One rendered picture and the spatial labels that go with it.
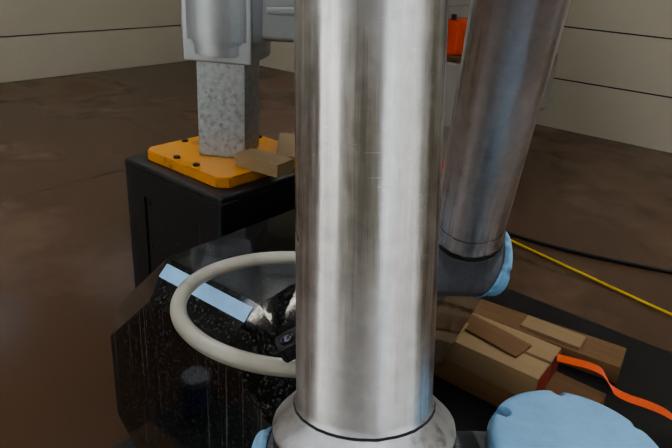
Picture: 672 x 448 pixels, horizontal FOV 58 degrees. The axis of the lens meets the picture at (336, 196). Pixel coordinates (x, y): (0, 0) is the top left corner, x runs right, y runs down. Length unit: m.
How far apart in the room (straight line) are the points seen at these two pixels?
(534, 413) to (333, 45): 0.35
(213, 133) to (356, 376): 2.01
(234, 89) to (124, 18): 6.17
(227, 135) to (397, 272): 1.99
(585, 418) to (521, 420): 0.06
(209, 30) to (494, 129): 1.72
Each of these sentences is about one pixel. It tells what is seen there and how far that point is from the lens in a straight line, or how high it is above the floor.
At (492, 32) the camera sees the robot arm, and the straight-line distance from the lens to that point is 0.57.
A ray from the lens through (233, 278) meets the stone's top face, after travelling 1.51.
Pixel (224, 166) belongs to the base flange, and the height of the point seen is 0.78.
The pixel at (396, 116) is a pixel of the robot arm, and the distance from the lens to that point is 0.41.
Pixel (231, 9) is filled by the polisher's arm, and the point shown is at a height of 1.34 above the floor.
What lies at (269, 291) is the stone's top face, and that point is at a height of 0.80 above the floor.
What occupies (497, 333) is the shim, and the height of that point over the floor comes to 0.22.
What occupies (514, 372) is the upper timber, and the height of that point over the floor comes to 0.19.
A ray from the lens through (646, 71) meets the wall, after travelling 6.32.
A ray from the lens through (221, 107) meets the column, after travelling 2.37.
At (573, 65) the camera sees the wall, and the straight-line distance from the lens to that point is 6.49.
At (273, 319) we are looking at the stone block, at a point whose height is 0.77.
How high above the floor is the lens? 1.55
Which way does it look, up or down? 22 degrees down
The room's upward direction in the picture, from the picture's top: 3 degrees clockwise
